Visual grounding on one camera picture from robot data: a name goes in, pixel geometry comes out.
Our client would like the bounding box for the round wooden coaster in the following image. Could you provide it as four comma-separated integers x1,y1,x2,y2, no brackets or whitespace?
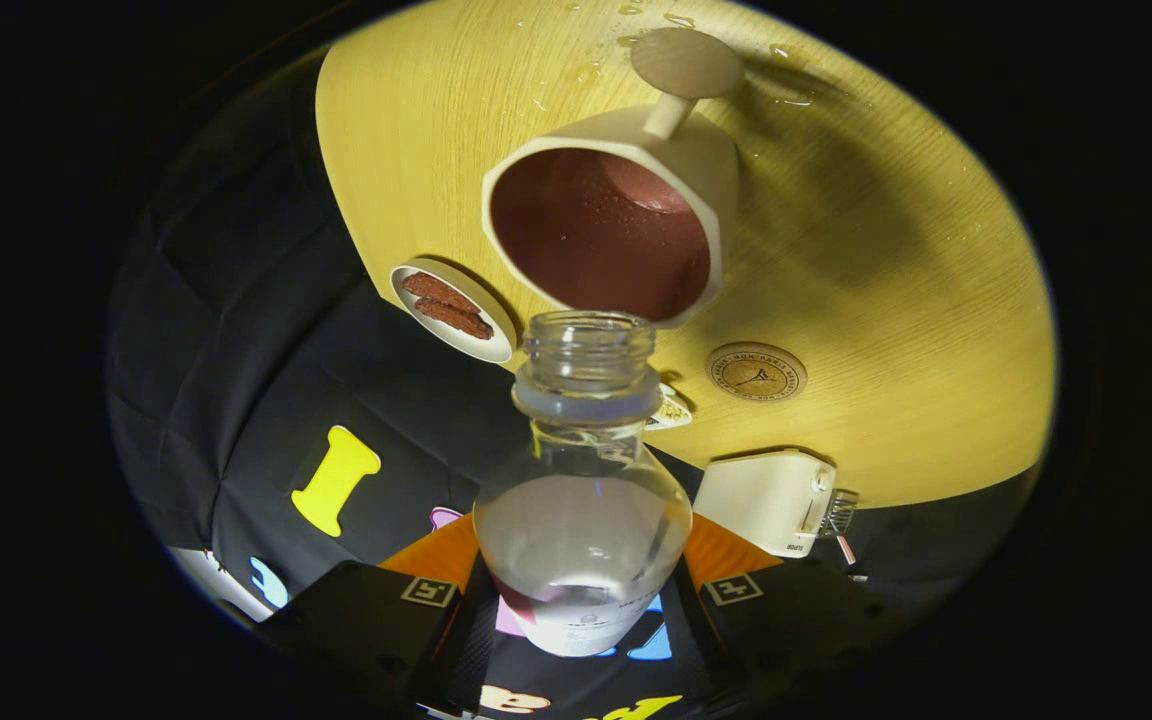
706,342,808,402

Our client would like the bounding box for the cream cup with pink inside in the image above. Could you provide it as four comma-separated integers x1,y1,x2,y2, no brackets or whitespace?
481,28,745,329

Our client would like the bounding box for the wire mesh basket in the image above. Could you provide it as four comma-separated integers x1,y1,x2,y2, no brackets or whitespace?
818,488,860,538

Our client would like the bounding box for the white round plate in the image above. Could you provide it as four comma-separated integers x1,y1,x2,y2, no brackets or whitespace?
390,258,518,364

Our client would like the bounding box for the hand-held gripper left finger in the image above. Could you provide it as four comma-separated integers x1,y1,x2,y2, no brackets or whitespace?
256,512,492,716

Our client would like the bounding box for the clear plastic juice bottle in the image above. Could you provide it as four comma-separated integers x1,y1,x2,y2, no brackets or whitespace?
472,310,694,658

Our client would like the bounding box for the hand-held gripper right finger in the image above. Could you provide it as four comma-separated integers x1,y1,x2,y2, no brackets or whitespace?
671,512,897,701

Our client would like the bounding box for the white divided dish of beans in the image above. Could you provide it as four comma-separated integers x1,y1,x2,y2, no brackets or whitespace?
646,383,694,432

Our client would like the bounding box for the wooden table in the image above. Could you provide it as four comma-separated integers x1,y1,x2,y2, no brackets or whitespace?
314,0,1057,509

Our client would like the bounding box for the white toaster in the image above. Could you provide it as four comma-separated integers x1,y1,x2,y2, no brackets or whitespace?
693,448,837,559

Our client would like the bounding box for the red meat piece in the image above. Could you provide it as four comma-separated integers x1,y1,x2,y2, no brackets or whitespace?
414,298,495,341
401,272,482,315

